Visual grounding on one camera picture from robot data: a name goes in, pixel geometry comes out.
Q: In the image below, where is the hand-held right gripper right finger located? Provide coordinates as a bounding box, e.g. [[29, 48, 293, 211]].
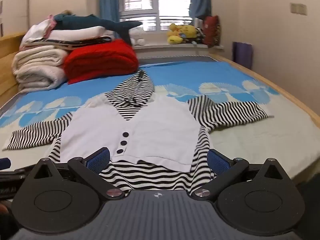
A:
[[191, 149, 288, 202]]

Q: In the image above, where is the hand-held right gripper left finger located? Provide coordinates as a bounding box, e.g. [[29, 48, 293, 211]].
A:
[[32, 147, 125, 200]]

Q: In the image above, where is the striped hooded top white vest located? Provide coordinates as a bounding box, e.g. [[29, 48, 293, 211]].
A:
[[2, 70, 268, 197]]

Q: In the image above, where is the blue cream patterned bed sheet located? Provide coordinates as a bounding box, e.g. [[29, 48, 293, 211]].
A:
[[0, 55, 315, 180]]

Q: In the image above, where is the cream folded quilt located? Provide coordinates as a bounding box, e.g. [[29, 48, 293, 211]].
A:
[[12, 47, 69, 94]]

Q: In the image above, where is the red folded blanket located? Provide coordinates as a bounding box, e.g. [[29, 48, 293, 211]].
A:
[[62, 39, 139, 85]]

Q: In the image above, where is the purple board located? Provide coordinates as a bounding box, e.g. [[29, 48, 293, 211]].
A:
[[232, 41, 253, 69]]

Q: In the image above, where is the black white plush toy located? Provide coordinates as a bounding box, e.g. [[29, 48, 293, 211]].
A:
[[195, 26, 205, 44]]

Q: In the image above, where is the white window sill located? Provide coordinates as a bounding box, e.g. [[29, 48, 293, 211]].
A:
[[131, 42, 224, 55]]

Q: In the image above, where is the yellow duck plush toy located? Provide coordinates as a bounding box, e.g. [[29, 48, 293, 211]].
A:
[[167, 23, 184, 45]]

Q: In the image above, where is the dark red cushion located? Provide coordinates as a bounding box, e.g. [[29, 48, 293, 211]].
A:
[[202, 15, 222, 48]]

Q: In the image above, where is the yellow round plush toy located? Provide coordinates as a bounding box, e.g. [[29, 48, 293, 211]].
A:
[[181, 25, 198, 39]]

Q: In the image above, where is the white pink folded cloth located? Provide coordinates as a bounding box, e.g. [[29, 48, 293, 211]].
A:
[[20, 15, 58, 48]]

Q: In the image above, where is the teal shark plush toy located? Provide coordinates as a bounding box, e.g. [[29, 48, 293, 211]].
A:
[[51, 14, 143, 44]]

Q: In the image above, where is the cream wardrobe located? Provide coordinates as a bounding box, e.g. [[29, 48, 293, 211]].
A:
[[0, 0, 30, 38]]

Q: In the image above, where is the window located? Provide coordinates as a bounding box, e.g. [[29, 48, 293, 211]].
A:
[[117, 0, 198, 33]]

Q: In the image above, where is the wooden bed frame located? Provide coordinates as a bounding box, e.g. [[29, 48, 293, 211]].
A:
[[0, 31, 320, 190]]

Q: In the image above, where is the wall socket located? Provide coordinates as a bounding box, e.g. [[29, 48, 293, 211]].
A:
[[290, 2, 308, 15]]

